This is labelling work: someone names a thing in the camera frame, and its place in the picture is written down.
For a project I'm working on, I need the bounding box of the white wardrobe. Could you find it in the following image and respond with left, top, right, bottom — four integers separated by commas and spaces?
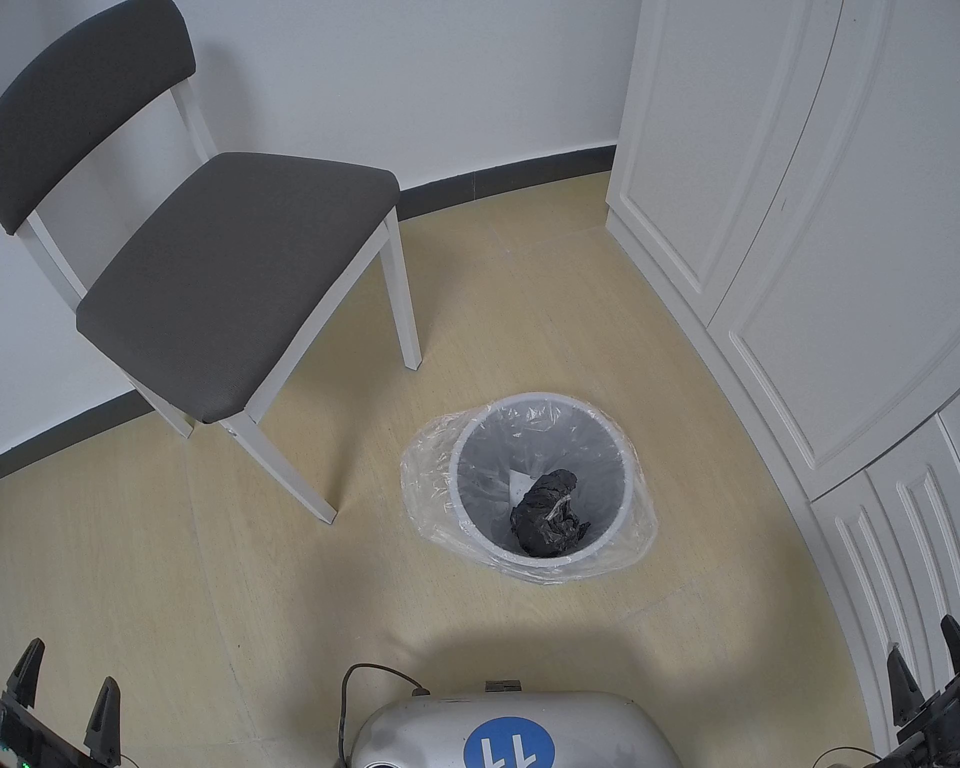
606, 0, 960, 744

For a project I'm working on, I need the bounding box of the white trash bin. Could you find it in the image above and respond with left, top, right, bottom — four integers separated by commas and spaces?
450, 391, 635, 564

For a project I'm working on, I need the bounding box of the black cable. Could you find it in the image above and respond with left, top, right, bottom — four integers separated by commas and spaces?
339, 663, 430, 768
813, 744, 901, 768

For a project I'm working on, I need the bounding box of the grey padded white chair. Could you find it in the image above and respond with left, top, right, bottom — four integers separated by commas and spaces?
0, 0, 423, 525

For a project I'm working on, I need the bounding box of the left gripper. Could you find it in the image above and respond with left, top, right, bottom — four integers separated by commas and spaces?
0, 637, 123, 768

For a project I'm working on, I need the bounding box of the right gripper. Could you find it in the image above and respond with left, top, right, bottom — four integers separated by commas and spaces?
886, 615, 960, 768

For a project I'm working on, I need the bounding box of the crumpled black plastic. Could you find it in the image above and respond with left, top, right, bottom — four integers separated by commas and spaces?
510, 468, 592, 558

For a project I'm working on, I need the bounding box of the clear plastic bag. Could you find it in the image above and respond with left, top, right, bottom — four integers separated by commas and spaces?
399, 397, 660, 588

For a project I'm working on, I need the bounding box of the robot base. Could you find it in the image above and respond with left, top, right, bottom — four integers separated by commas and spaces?
352, 678, 684, 768

